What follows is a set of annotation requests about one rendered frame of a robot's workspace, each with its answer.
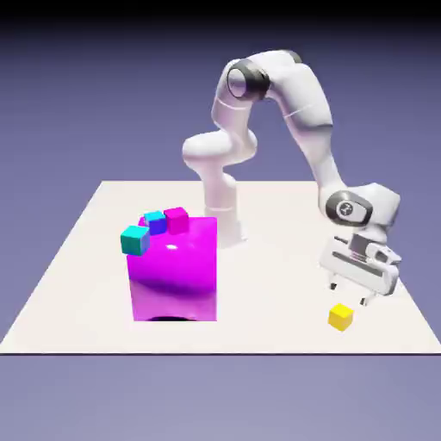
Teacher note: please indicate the small blue cube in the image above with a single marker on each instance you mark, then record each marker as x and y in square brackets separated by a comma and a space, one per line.
[156, 224]

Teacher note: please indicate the small magenta cube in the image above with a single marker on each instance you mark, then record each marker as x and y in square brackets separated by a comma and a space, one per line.
[177, 220]

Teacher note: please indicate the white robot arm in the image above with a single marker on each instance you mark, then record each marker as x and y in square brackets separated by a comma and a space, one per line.
[310, 113]

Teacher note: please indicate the small yellow cube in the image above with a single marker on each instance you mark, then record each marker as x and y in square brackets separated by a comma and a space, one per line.
[340, 317]

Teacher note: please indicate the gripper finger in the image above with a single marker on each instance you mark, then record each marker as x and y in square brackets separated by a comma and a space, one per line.
[333, 281]
[367, 298]

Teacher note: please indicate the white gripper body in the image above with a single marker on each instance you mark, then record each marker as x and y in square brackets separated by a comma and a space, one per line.
[344, 267]

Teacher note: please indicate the large magenta box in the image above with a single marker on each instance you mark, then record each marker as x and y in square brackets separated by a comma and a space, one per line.
[179, 272]

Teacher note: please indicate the small teal cube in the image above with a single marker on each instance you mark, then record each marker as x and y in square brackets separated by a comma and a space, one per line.
[133, 241]

